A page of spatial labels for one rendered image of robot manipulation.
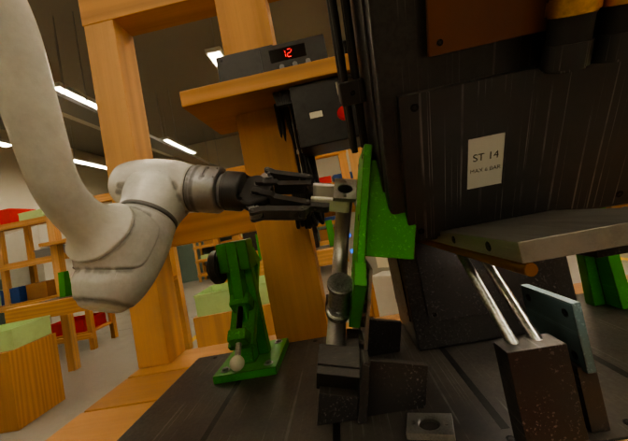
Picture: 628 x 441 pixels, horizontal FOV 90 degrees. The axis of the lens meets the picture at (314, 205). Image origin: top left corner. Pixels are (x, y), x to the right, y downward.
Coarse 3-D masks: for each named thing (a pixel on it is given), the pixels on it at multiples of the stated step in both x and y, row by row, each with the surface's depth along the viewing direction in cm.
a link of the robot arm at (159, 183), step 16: (144, 160) 58; (160, 160) 58; (112, 176) 57; (128, 176) 56; (144, 176) 55; (160, 176) 55; (176, 176) 56; (112, 192) 57; (128, 192) 53; (144, 192) 53; (160, 192) 54; (176, 192) 56; (160, 208) 53; (176, 208) 56; (176, 224) 56
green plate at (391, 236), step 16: (368, 144) 44; (368, 160) 44; (368, 176) 44; (368, 192) 44; (384, 192) 45; (368, 208) 45; (384, 208) 45; (368, 224) 45; (384, 224) 45; (400, 224) 45; (368, 240) 45; (384, 240) 45; (400, 240) 45; (352, 256) 54; (384, 256) 45; (400, 256) 45
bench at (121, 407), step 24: (576, 288) 82; (192, 360) 83; (120, 384) 76; (144, 384) 74; (168, 384) 71; (96, 408) 66; (120, 408) 64; (144, 408) 62; (72, 432) 58; (96, 432) 57; (120, 432) 55
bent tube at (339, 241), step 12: (336, 180) 57; (348, 180) 57; (336, 192) 55; (348, 192) 55; (336, 216) 60; (348, 216) 59; (336, 228) 61; (348, 228) 61; (336, 240) 62; (348, 240) 62; (336, 252) 61; (348, 252) 62; (336, 264) 60; (336, 324) 50; (336, 336) 48
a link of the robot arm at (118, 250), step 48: (0, 0) 33; (0, 48) 34; (0, 96) 35; (48, 96) 37; (48, 144) 38; (48, 192) 38; (96, 240) 43; (144, 240) 48; (96, 288) 43; (144, 288) 48
